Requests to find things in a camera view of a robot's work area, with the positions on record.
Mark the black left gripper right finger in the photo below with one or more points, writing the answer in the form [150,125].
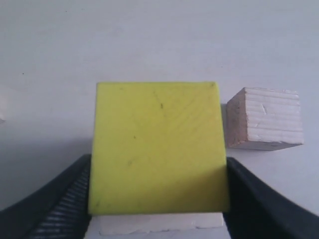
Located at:
[259,212]

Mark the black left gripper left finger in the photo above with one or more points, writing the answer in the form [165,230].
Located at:
[58,210]

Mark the large wooden cube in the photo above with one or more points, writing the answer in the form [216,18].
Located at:
[152,223]

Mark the medium wooden cube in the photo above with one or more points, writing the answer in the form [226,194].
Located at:
[264,119]

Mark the yellow cube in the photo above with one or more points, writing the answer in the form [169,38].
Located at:
[158,147]

